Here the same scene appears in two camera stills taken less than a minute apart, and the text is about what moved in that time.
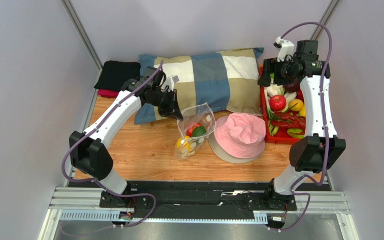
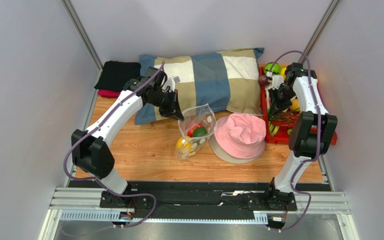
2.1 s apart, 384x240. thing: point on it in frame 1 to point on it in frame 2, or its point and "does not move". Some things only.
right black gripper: x=272 y=73 to x=277 y=101
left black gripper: x=173 y=109 does not move
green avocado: x=198 y=131 does not move
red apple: x=190 y=130 does not move
